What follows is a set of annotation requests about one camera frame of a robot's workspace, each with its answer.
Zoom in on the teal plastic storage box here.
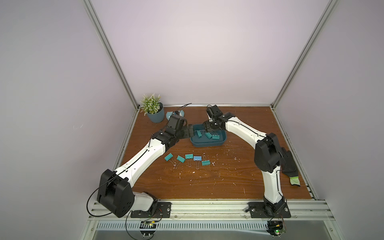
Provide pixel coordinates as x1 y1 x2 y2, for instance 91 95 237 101
190 124 227 148

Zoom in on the teal binder clip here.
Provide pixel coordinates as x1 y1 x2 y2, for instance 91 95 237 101
185 154 194 168
202 153 211 166
174 155 185 169
165 153 176 167

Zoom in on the blue binder clip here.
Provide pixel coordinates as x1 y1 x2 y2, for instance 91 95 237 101
193 156 202 170

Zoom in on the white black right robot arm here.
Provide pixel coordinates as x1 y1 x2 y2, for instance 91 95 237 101
204 105 299 218

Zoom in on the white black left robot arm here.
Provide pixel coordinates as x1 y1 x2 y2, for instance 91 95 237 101
97 115 194 218

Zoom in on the binder clips pile in box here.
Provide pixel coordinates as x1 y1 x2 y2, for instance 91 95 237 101
196 130 221 140

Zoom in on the teal plastic dustpan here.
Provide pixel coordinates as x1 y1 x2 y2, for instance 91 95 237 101
166 110 185 120

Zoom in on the potted green plant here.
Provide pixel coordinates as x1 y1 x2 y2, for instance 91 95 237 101
140 94 165 123

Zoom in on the black work glove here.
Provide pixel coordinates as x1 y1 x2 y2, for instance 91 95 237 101
280 147 301 187

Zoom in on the left circuit board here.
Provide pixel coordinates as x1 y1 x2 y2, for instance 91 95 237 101
139 221 158 240

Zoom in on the circuit board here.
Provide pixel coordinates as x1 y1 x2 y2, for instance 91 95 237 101
267 221 286 237
139 221 158 240

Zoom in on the right circuit board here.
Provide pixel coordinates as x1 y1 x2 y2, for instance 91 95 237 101
267 221 286 237

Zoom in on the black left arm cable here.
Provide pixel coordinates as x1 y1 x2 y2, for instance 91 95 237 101
86 179 113 218

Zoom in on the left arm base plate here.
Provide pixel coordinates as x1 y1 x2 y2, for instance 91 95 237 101
130 201 172 219

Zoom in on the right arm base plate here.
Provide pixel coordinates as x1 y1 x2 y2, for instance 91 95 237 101
246 201 292 219

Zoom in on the aluminium front rail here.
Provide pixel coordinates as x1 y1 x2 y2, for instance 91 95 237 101
86 199 335 222

